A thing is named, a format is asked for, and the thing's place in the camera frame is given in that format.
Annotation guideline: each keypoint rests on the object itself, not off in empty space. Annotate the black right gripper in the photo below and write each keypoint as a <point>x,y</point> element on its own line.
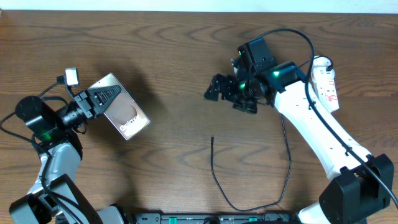
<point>227,94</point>

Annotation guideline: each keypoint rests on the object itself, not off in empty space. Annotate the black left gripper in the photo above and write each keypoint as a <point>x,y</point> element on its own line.
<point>89,109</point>

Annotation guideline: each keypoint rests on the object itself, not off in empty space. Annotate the Galaxy smartphone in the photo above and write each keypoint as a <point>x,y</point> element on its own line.
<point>124,113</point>

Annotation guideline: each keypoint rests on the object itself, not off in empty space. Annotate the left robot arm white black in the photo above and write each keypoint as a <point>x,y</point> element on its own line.
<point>54,194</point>

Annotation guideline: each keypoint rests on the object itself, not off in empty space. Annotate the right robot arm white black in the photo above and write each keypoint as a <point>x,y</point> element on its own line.
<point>360,183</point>

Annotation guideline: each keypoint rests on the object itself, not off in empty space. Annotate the white power strip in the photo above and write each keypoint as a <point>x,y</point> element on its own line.
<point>323,78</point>

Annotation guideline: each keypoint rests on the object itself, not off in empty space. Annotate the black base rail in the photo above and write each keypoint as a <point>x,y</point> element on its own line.
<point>202,218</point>

